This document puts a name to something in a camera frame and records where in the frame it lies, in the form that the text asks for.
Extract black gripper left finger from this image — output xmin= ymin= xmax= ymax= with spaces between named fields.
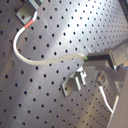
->
xmin=87 ymin=49 xmax=112 ymax=62

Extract metal cable clip on board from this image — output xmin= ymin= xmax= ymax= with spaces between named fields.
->
xmin=61 ymin=70 xmax=86 ymax=97

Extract thin white wire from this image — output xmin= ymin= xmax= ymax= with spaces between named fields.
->
xmin=98 ymin=79 xmax=115 ymax=114

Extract grey angled bracket top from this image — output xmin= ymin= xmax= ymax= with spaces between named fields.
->
xmin=25 ymin=0 xmax=44 ymax=10

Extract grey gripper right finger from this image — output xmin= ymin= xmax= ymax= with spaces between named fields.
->
xmin=83 ymin=61 xmax=126 ymax=94

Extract metal clip at top left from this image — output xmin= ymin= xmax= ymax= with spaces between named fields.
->
xmin=16 ymin=2 xmax=35 ymax=24

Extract white braided cable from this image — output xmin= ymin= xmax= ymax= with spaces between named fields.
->
xmin=12 ymin=10 xmax=90 ymax=67

